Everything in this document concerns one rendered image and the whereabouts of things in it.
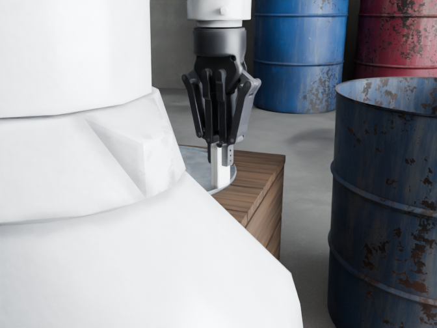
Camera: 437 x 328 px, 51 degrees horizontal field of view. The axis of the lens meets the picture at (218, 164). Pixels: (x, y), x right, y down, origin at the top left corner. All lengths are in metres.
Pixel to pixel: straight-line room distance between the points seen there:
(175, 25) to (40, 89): 3.56
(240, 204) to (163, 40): 3.15
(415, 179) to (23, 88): 0.67
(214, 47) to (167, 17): 3.13
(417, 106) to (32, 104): 1.03
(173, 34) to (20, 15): 3.57
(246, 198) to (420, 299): 0.35
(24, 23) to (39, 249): 0.08
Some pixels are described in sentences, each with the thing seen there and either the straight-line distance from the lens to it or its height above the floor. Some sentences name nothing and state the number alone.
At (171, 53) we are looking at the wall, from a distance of 3.76.
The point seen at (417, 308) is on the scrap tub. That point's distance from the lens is 0.88.
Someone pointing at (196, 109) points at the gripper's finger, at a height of 0.48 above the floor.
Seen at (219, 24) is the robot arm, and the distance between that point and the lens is 0.63.
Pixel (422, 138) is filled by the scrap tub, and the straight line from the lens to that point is 0.75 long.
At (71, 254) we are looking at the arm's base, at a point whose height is 0.55.
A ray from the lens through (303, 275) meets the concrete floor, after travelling 1.18.
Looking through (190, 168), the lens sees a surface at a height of 0.35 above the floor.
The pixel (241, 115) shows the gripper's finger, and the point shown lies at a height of 0.48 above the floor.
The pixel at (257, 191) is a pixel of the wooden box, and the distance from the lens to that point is 0.74.
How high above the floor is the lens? 0.63
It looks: 19 degrees down
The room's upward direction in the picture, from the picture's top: straight up
